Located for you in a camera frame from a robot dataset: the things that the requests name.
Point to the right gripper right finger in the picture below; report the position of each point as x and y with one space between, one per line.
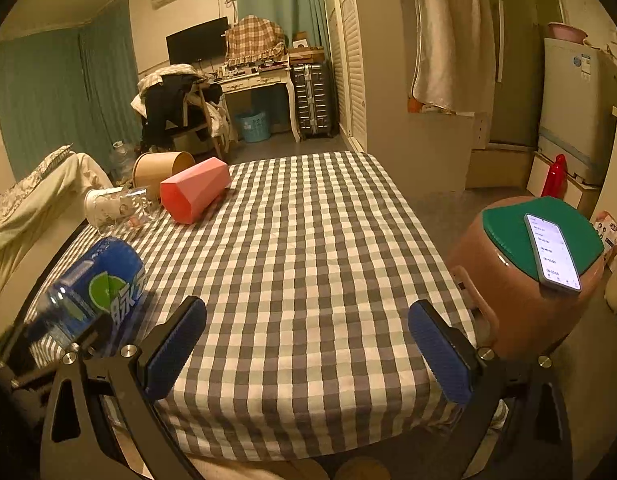
535 442

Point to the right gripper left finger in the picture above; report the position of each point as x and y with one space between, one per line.
78 441

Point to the blue plastic water bottle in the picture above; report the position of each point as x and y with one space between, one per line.
108 279

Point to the white printed paper cup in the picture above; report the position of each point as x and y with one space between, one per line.
102 207

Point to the red hexagonal cup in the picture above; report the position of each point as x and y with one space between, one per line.
186 195

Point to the brown paper cup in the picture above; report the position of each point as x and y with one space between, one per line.
151 169

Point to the brown stool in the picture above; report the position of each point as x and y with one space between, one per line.
494 260

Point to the smartphone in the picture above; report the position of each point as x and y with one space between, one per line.
555 265

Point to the patterned bed quilt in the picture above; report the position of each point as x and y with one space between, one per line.
14 196

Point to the checkered tablecloth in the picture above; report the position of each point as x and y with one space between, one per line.
308 267

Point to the green stool cushion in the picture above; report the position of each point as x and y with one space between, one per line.
505 227

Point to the large clear water jug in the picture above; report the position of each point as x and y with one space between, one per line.
123 158

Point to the red bottle on floor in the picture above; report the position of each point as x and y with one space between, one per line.
556 181

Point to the wooden chair with clothes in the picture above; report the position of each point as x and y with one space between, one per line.
177 99

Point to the blue laundry basket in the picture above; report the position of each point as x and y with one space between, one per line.
254 126

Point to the green left curtain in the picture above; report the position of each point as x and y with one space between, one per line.
70 86

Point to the white louvered wardrobe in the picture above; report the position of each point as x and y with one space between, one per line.
372 46

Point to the black television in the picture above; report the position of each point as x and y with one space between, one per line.
200 43

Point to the dark suitcase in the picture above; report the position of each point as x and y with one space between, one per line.
314 100

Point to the white refrigerator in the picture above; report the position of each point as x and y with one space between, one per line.
579 92

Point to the plaid cloth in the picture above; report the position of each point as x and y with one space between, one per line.
254 40

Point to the hanging white towel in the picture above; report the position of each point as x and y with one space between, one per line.
455 61

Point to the pink basin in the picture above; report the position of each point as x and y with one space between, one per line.
566 32

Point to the bed with white frame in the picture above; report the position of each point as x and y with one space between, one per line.
34 234

